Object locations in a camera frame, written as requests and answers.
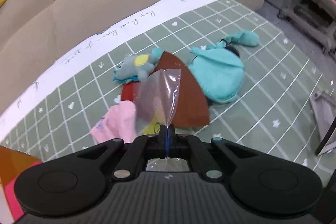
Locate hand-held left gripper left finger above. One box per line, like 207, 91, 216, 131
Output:
76, 126, 168, 180

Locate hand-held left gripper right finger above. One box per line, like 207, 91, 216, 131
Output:
168, 126, 263, 181

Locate brown fan-shaped piece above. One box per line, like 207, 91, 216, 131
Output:
156, 51, 210, 128

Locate clear plastic bag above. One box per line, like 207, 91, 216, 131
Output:
133, 68, 189, 172

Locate red knitted cloth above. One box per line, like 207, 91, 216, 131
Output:
120, 83, 143, 104

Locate turquoise knitted hat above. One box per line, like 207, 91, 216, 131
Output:
188, 30, 260, 104

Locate orange box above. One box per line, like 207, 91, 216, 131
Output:
0, 146, 42, 224

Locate pink cloth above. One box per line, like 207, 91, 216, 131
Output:
90, 100, 137, 143

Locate grey plush toy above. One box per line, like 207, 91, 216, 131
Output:
113, 48, 164, 83

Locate green checked tablecloth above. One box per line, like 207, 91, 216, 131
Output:
0, 0, 336, 180

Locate beige sofa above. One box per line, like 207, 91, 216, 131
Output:
0, 0, 265, 119

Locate grey tablet stand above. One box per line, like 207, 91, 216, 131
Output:
309, 91, 336, 140

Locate white tablet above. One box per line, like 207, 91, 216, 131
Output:
314, 119, 336, 157

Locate pink and grey chair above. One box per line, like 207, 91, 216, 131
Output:
278, 0, 336, 56

